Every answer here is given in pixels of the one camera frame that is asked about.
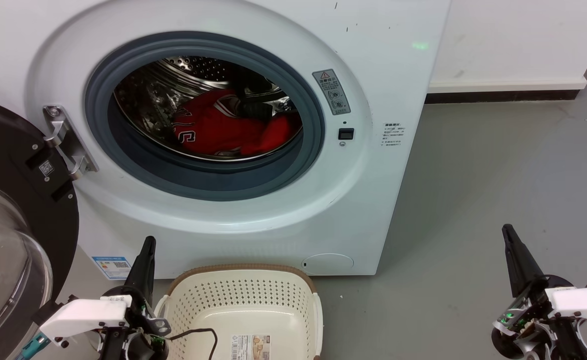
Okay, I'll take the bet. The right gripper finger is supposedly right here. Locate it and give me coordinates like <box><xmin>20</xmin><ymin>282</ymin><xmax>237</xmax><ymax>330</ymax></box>
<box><xmin>506</xmin><ymin>224</ymin><xmax>545</xmax><ymax>294</ymax></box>
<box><xmin>502</xmin><ymin>224</ymin><xmax>530</xmax><ymax>299</ymax></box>

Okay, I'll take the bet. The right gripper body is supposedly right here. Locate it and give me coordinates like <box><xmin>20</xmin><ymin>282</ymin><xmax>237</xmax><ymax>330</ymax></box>
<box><xmin>491</xmin><ymin>274</ymin><xmax>587</xmax><ymax>360</ymax></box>

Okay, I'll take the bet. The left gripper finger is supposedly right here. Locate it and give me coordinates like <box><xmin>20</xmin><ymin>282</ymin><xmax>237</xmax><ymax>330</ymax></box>
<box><xmin>125</xmin><ymin>236</ymin><xmax>151</xmax><ymax>297</ymax></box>
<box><xmin>137</xmin><ymin>236</ymin><xmax>157</xmax><ymax>302</ymax></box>

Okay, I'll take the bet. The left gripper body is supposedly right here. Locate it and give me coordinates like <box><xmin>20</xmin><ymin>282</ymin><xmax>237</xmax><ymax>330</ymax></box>
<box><xmin>97</xmin><ymin>287</ymin><xmax>171</xmax><ymax>360</ymax></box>

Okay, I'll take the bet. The red jersey garment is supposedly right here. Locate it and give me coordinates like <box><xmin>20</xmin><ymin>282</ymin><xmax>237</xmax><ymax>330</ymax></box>
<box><xmin>172</xmin><ymin>89</ymin><xmax>297</xmax><ymax>157</ymax></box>

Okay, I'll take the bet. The cream perforated laundry basket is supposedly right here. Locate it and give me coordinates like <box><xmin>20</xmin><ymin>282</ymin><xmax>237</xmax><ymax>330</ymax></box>
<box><xmin>154</xmin><ymin>264</ymin><xmax>323</xmax><ymax>360</ymax></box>

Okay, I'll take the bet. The washing machine door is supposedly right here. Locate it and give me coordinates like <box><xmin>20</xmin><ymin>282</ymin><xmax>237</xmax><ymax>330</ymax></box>
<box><xmin>0</xmin><ymin>96</ymin><xmax>80</xmax><ymax>360</ymax></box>

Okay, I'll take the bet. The blue energy label sticker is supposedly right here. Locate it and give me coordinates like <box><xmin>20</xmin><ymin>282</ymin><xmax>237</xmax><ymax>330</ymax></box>
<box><xmin>92</xmin><ymin>256</ymin><xmax>132</xmax><ymax>280</ymax></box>

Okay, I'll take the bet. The metal door hinge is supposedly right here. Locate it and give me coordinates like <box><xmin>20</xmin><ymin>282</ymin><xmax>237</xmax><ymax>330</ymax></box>
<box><xmin>42</xmin><ymin>105</ymin><xmax>99</xmax><ymax>181</ymax></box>

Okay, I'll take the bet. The white front-load washing machine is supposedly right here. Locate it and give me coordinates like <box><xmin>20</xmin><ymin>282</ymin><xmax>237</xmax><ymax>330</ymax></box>
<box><xmin>0</xmin><ymin>0</ymin><xmax>452</xmax><ymax>278</ymax></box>

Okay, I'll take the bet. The round white filter cover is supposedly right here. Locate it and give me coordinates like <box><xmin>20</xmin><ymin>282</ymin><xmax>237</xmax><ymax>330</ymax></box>
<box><xmin>301</xmin><ymin>253</ymin><xmax>355</xmax><ymax>276</ymax></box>

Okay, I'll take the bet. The black garment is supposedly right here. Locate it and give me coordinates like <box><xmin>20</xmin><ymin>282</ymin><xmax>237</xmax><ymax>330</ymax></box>
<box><xmin>231</xmin><ymin>67</ymin><xmax>287</xmax><ymax>121</ymax></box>

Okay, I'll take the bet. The grey warning sticker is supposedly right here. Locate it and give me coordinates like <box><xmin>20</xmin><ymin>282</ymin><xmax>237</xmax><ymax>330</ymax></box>
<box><xmin>312</xmin><ymin>69</ymin><xmax>352</xmax><ymax>116</ymax></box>

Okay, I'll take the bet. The thin black cable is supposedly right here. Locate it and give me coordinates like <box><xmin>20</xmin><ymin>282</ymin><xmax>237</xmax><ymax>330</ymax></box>
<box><xmin>167</xmin><ymin>327</ymin><xmax>219</xmax><ymax>360</ymax></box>

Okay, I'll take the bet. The teal cable connector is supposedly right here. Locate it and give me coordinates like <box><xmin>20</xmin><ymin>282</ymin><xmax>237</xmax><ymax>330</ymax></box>
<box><xmin>15</xmin><ymin>334</ymin><xmax>50</xmax><ymax>360</ymax></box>

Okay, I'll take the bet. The dark wall baseboard strip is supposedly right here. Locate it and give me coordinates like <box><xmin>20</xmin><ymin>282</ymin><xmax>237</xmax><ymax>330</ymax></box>
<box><xmin>425</xmin><ymin>89</ymin><xmax>582</xmax><ymax>105</ymax></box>

